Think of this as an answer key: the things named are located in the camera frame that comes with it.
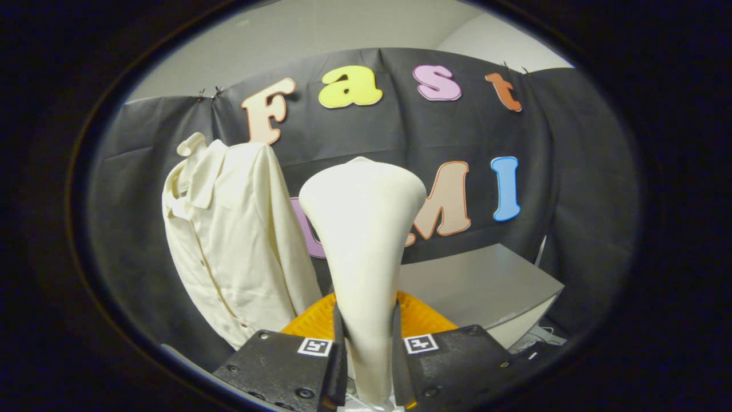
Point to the cream clothes hanger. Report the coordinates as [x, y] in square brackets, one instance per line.
[191, 143]

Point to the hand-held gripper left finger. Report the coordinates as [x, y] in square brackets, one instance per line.
[339, 372]

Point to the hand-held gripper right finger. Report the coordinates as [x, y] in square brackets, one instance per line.
[400, 372]

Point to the white cabinet with grey top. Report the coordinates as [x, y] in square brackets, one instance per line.
[486, 280]

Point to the cream button-up shirt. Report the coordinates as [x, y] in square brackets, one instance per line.
[240, 240]

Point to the black backdrop cloth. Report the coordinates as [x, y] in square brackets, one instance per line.
[583, 171]

